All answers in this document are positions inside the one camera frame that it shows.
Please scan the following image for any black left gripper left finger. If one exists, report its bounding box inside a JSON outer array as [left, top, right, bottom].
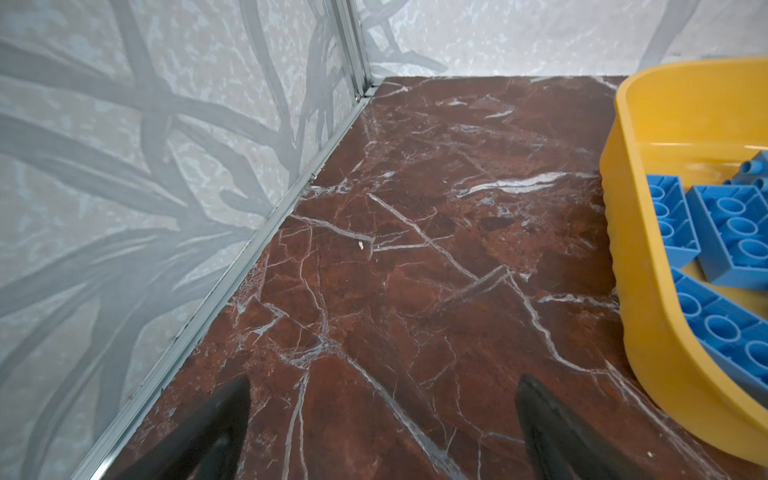
[[117, 376, 251, 479]]

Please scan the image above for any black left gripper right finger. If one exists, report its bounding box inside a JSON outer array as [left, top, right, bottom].
[[515, 374, 651, 479]]

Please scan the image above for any blue brick studs up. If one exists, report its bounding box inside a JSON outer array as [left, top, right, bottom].
[[671, 268, 767, 406]]

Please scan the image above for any blue brick underside up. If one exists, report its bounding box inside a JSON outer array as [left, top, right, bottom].
[[686, 185, 767, 291]]

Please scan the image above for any light blue brick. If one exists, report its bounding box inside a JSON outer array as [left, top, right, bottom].
[[723, 150, 768, 196]]

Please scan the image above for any left yellow plastic bin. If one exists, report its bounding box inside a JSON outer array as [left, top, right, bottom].
[[600, 57, 767, 465]]

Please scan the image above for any aluminium frame rail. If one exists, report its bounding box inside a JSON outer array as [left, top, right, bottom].
[[71, 1, 372, 479]]

